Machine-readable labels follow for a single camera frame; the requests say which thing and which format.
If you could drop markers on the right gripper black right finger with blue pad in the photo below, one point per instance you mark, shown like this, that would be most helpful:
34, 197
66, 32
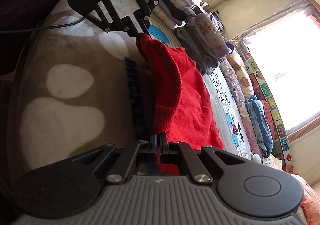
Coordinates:
174, 147

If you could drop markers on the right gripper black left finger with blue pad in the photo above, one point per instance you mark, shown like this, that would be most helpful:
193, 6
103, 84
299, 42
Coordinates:
146, 145

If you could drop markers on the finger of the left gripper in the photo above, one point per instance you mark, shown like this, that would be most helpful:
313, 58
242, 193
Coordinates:
103, 14
143, 14

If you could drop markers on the red knit sweater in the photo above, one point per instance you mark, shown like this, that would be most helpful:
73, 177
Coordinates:
183, 109

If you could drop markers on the beige grey folded clothes stack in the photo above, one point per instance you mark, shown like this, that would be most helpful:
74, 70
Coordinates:
173, 12

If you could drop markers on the purple grey folded clothes stack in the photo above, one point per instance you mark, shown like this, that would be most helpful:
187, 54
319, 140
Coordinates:
203, 42

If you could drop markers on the grey plush toy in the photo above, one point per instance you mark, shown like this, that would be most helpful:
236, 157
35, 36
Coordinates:
256, 158

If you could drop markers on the pink floral mattress pad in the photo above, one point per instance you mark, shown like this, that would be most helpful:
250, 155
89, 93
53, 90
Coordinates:
236, 91

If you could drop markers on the blue folded quilt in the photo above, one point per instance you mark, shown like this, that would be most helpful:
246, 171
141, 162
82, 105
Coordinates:
260, 126

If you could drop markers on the floral pink pillow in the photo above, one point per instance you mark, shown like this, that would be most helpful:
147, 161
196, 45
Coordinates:
239, 68

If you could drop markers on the white cream bedding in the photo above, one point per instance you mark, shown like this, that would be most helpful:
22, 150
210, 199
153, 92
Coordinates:
273, 162

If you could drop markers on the colourful alphabet foam mat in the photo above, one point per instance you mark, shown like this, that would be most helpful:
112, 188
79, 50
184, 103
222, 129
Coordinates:
281, 146

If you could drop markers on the orange white rolled blanket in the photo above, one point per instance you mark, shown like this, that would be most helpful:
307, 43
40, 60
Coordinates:
309, 210

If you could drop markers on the window curtain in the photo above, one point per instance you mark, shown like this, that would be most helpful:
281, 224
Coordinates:
296, 6

